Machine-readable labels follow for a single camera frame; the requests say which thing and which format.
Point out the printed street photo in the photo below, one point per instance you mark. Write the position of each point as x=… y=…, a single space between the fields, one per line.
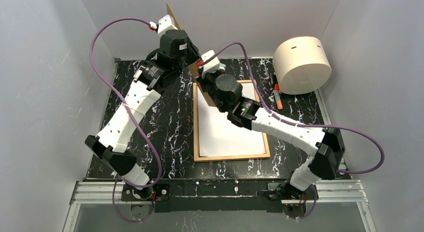
x=228 y=131

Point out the brown cardboard backing board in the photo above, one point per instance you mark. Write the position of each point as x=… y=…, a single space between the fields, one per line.
x=193 y=68

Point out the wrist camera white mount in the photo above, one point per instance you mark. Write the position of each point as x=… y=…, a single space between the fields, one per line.
x=210 y=67
x=165 y=24

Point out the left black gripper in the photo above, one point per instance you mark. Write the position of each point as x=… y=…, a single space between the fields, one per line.
x=193 y=47

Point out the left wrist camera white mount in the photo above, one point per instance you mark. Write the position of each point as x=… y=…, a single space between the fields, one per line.
x=165 y=24

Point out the white cylindrical container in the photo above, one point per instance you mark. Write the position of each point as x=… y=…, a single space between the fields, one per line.
x=301 y=65

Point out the light wooden picture frame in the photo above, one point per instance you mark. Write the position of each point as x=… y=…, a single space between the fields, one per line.
x=232 y=156

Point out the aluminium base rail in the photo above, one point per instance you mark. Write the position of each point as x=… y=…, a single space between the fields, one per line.
x=336 y=191

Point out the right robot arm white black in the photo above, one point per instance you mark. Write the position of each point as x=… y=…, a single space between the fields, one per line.
x=325 y=147

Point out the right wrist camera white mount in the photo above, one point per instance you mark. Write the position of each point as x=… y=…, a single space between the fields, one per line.
x=210 y=67

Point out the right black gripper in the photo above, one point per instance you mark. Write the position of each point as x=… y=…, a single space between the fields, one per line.
x=204 y=81

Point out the orange grey marker pen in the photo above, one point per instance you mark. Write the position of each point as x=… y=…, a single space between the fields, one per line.
x=276 y=93

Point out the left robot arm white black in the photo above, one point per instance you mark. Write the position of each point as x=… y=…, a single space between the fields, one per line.
x=159 y=70

